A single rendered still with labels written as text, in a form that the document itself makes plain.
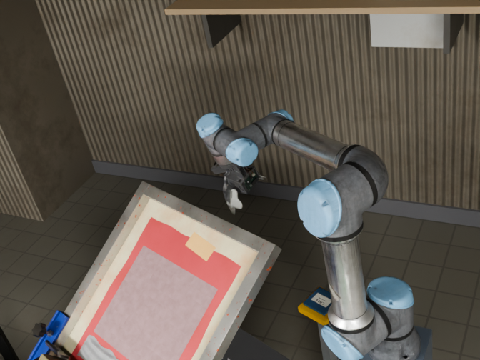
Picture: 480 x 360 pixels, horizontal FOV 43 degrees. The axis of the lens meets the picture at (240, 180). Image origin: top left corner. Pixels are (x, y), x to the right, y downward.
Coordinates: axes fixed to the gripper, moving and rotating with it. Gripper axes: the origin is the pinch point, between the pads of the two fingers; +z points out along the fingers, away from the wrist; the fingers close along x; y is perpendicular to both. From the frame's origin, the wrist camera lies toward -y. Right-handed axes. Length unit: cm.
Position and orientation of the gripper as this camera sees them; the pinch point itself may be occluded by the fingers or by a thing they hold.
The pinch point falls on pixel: (247, 196)
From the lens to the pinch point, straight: 195.6
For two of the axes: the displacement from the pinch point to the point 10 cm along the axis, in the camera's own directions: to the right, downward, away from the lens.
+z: 3.7, 6.3, 6.8
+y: 7.1, 2.9, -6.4
